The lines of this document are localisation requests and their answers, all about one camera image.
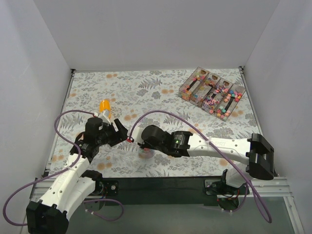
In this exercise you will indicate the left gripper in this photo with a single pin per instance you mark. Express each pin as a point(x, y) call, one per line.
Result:
point(113, 134)

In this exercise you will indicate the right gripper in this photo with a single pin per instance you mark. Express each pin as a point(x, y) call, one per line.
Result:
point(143, 144)

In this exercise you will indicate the clear plastic jar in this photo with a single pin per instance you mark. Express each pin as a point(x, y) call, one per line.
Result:
point(146, 153)

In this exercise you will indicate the yellow plastic scoop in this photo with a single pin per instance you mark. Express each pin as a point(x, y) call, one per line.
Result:
point(104, 104)

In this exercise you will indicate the clear compartment candy box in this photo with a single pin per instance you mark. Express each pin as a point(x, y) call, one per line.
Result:
point(211, 93)

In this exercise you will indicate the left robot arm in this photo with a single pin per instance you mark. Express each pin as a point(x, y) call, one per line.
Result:
point(63, 175)

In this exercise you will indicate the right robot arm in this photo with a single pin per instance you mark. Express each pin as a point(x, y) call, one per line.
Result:
point(251, 157)

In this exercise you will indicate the floral patterned table mat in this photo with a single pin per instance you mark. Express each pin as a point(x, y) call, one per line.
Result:
point(146, 98)

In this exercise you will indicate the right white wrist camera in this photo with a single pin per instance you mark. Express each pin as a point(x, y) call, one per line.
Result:
point(136, 135)

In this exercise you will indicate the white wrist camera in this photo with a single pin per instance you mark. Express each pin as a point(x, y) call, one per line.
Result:
point(136, 135)
point(104, 115)

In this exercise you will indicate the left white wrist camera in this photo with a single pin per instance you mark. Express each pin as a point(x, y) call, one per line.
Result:
point(104, 115)

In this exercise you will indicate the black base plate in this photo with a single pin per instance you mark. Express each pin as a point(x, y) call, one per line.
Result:
point(168, 190)

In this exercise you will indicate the aluminium frame rail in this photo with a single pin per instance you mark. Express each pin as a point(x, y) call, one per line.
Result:
point(93, 204)

